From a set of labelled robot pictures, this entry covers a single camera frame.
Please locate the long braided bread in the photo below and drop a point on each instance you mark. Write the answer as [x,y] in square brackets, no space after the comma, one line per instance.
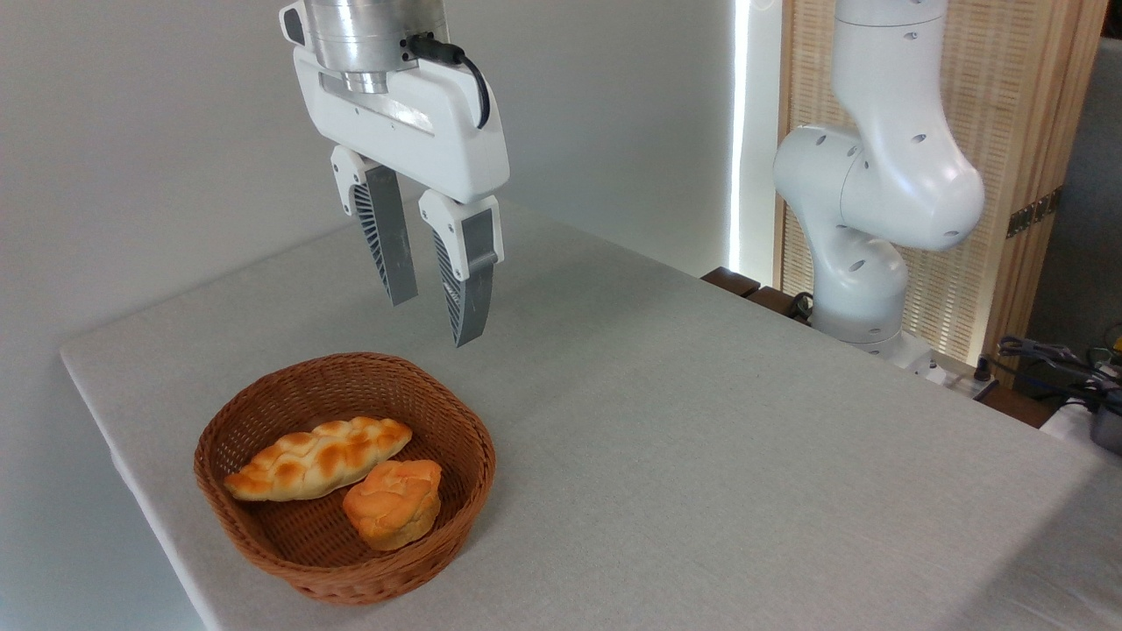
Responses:
[307,460]

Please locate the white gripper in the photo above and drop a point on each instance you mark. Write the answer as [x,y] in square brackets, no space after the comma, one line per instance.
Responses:
[412,123]

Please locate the dark brown wooden block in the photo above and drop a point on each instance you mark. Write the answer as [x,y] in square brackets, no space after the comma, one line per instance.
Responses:
[776,302]
[730,280]

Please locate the round orange bread bun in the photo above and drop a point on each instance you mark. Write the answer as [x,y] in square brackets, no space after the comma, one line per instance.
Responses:
[390,508]

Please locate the white power strip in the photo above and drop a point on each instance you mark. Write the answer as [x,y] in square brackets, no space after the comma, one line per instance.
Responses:
[960,379]

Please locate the wooden folding screen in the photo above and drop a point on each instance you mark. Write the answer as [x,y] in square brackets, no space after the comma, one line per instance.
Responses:
[1008,105]

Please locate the dark metal screen hinge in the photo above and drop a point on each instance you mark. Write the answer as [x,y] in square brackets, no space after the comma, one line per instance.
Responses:
[1034,212]

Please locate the grey tablecloth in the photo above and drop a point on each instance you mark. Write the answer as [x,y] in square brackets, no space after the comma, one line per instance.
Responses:
[701,438]

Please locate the brown wicker basket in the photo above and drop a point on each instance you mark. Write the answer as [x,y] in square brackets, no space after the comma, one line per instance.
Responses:
[289,548]

